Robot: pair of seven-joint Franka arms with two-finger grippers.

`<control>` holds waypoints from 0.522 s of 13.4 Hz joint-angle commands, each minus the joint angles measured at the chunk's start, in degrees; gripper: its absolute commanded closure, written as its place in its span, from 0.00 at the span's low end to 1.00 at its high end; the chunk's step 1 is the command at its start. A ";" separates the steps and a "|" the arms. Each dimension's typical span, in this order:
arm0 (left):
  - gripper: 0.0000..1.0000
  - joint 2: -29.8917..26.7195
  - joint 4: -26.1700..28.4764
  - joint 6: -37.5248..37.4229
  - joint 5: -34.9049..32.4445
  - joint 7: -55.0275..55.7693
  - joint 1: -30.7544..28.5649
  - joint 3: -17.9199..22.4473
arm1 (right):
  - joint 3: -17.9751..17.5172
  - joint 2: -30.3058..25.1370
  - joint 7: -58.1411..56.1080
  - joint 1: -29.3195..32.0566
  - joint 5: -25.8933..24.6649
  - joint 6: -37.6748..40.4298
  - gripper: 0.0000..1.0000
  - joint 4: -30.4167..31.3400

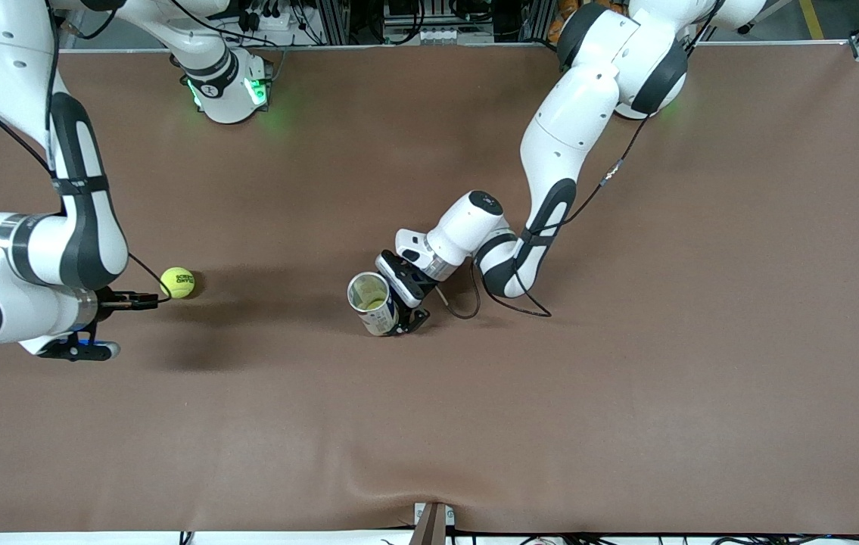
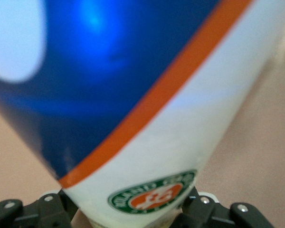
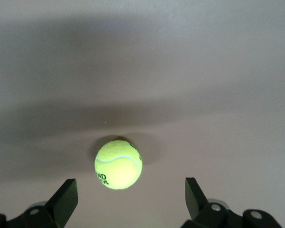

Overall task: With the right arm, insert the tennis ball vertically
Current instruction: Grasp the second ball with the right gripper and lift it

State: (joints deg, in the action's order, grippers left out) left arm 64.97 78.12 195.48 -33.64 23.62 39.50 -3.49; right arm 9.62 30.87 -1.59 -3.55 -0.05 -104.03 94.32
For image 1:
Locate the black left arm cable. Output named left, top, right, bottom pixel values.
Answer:
left=440, top=38, right=721, bottom=319

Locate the metal table clamp bracket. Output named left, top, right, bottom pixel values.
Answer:
left=408, top=501, right=456, bottom=545

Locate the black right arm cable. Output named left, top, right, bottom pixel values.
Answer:
left=0, top=0, right=173, bottom=304

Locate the white blue tennis ball can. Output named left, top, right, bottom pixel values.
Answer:
left=346, top=270, right=401, bottom=338

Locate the orange packaged goods pile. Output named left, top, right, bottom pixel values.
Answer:
left=547, top=0, right=581, bottom=44

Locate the brown table mat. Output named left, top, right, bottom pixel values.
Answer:
left=0, top=42, right=859, bottom=534

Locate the white power strip with plugs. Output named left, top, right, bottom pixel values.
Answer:
left=238, top=0, right=292, bottom=33

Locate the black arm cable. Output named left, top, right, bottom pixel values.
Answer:
left=0, top=0, right=173, bottom=304
left=440, top=38, right=721, bottom=319

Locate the grey stand leg with caster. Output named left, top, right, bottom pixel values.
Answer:
left=736, top=0, right=797, bottom=36

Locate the black control equipment rack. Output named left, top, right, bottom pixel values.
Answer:
left=316, top=0, right=551, bottom=45

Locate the white socket strip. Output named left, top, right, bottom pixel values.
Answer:
left=410, top=26, right=475, bottom=45

